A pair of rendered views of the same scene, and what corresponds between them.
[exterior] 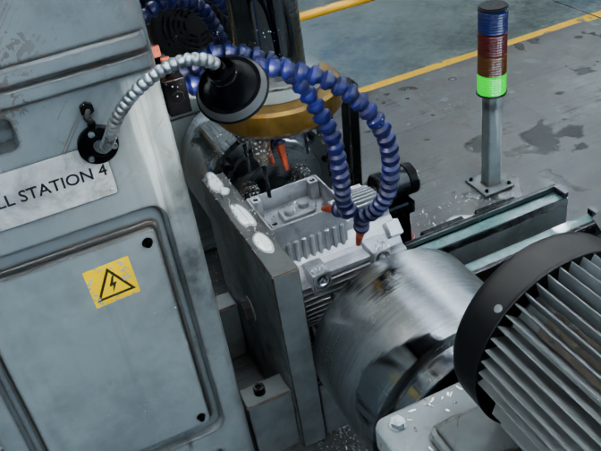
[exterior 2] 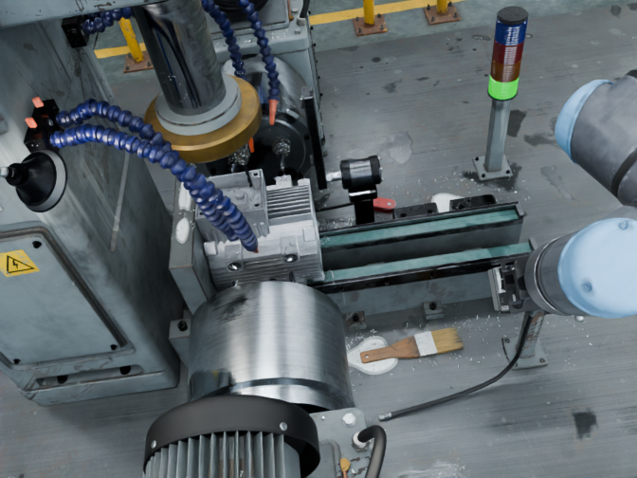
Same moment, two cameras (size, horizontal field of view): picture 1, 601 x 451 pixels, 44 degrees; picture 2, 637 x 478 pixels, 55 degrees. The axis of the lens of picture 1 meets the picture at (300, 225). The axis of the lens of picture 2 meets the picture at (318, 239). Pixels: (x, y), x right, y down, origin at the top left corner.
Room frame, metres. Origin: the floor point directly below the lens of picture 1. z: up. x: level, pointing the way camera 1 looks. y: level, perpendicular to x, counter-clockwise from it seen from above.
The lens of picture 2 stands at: (0.27, -0.42, 1.91)
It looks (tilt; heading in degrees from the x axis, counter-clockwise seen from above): 50 degrees down; 22
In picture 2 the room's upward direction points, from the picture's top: 11 degrees counter-clockwise
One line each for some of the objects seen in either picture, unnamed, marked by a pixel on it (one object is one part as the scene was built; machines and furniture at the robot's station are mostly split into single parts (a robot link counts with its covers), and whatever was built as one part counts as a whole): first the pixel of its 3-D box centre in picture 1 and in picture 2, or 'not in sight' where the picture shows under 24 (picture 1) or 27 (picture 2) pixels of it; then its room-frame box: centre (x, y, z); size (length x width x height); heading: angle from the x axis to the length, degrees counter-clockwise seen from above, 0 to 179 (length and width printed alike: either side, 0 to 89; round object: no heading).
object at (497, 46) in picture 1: (492, 41); (508, 46); (1.41, -0.44, 1.14); 0.06 x 0.06 x 0.04
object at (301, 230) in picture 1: (297, 220); (233, 207); (0.94, 0.00, 1.11); 0.12 x 0.11 x 0.07; 110
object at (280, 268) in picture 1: (242, 315); (191, 262); (0.90, 0.11, 0.97); 0.30 x 0.11 x 0.34; 20
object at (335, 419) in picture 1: (329, 387); not in sight; (0.82, 0.00, 0.86); 0.07 x 0.06 x 0.12; 20
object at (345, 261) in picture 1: (327, 259); (264, 236); (0.95, -0.03, 1.01); 0.20 x 0.19 x 0.19; 110
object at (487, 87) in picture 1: (491, 81); (503, 83); (1.41, -0.44, 1.05); 0.06 x 0.06 x 0.04
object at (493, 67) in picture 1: (492, 62); (505, 65); (1.41, -0.44, 1.10); 0.06 x 0.06 x 0.04
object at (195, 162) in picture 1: (249, 161); (257, 117); (1.26, 0.08, 1.04); 0.41 x 0.25 x 0.25; 20
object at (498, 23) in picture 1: (493, 20); (511, 27); (1.41, -0.44, 1.19); 0.06 x 0.06 x 0.04
